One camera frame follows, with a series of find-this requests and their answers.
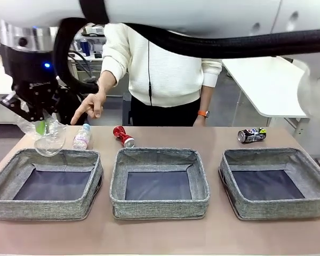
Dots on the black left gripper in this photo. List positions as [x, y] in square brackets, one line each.
[29, 69]

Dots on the clear plastic cup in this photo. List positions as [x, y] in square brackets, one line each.
[49, 145]

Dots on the small pink-label water bottle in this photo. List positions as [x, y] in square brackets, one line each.
[82, 138]

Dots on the crushed red drink can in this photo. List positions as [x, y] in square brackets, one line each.
[124, 136]

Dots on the crushed black drink can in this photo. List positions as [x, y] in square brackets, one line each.
[252, 136]

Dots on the person's right forearm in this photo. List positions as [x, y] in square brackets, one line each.
[108, 78]

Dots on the person's left forearm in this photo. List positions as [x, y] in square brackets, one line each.
[206, 98]

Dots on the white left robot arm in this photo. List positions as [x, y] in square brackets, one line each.
[176, 13]

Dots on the person's right hand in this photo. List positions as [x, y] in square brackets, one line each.
[96, 102]

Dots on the person's left hand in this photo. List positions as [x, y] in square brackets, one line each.
[199, 121]

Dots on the white workbench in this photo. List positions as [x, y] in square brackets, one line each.
[96, 60]

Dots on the blue drink bottle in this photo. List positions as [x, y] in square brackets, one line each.
[85, 48]

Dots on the small black device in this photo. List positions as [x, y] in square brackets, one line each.
[98, 55]

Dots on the grey fabric basket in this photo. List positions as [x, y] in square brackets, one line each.
[160, 209]
[282, 210]
[42, 210]

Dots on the white desktop device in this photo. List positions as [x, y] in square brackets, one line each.
[96, 30]

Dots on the black trousers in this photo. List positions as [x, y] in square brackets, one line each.
[170, 114]

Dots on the person in white sweater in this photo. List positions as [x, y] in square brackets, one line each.
[170, 74]

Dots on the white table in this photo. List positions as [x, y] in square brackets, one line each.
[261, 85]

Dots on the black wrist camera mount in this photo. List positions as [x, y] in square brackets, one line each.
[8, 100]

